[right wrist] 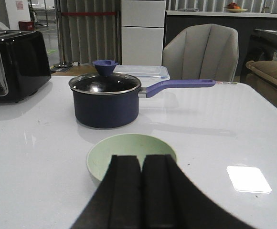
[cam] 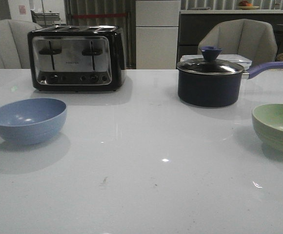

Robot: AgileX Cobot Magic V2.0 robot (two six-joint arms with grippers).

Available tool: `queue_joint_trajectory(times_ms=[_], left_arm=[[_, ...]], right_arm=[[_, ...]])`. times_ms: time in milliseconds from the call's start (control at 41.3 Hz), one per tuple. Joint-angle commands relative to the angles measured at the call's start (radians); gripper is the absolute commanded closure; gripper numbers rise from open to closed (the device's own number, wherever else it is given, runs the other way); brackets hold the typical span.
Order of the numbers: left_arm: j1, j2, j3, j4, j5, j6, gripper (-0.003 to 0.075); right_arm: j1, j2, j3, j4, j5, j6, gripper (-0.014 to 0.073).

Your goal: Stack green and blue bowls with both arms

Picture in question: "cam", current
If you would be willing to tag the blue bowl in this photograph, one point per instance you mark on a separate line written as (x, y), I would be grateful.
(32, 121)

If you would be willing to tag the green bowl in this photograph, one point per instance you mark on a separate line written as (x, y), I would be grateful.
(267, 122)

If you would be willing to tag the dark blue saucepan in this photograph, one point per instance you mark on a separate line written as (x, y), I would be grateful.
(216, 90)

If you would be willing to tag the glass pot lid blue knob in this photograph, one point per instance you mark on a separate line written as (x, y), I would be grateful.
(209, 64)

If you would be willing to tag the black and chrome toaster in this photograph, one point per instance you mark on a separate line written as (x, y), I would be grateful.
(77, 58)

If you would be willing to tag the white cabinet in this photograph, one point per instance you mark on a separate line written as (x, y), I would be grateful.
(157, 26)

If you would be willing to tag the dark kitchen counter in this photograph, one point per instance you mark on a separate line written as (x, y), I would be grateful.
(195, 25)

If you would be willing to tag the clear plastic container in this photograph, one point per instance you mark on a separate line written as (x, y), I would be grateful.
(246, 63)

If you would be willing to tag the beige chair right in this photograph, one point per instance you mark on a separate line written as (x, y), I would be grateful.
(249, 38)

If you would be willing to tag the beige chair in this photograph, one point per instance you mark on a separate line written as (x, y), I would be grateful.
(249, 38)
(14, 53)

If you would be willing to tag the metal rack in background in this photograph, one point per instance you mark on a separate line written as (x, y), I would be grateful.
(45, 18)

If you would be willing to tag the beige chair left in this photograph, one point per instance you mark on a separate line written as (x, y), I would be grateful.
(14, 53)

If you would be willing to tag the fruit bowl on counter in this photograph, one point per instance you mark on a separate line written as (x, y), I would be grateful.
(246, 5)

